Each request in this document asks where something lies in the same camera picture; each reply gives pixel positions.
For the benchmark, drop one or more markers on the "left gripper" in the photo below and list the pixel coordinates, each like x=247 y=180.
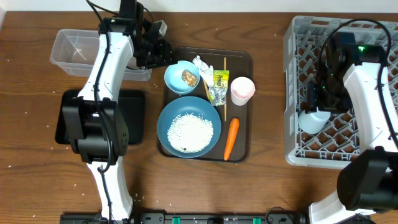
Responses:
x=160 y=53

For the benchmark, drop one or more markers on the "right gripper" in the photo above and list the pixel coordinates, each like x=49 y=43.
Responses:
x=313 y=101

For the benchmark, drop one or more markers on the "small light blue bowl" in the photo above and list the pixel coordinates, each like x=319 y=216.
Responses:
x=173 y=77

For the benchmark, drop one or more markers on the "light blue cup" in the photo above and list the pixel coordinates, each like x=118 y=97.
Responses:
x=313 y=123

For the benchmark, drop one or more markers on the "pink cup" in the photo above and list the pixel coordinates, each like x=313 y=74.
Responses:
x=242 y=89

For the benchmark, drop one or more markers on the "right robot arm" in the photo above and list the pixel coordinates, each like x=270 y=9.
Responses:
x=356 y=77

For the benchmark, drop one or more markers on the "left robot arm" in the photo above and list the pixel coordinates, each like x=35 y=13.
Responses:
x=94 y=122

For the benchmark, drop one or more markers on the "grey dishwasher rack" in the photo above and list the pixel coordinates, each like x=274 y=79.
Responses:
x=337 y=144

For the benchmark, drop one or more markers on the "brown food scrap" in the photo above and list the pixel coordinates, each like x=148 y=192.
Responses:
x=189 y=78

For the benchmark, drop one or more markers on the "black plastic tray bin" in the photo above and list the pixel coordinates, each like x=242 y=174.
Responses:
x=132 y=106

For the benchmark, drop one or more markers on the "crumpled white tissue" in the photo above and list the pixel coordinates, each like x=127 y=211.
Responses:
x=205 y=71

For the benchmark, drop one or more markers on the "dark brown serving tray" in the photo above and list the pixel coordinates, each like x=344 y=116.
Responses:
x=240 y=65

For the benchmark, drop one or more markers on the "wooden chopstick right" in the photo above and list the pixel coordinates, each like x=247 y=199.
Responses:
x=225 y=97

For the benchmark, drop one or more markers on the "green snack wrapper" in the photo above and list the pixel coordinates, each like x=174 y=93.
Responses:
x=218 y=90

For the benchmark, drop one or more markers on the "clear plastic bin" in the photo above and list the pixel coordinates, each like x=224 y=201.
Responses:
x=76 y=51

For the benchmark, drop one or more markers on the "large blue plate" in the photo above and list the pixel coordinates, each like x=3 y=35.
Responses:
x=187 y=105

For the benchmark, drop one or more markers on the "white rice pile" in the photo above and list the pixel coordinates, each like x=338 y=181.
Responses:
x=189 y=133

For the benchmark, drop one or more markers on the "orange carrot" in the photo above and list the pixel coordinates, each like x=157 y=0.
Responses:
x=232 y=135

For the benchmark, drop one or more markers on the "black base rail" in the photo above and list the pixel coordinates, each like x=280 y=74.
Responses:
x=276 y=217

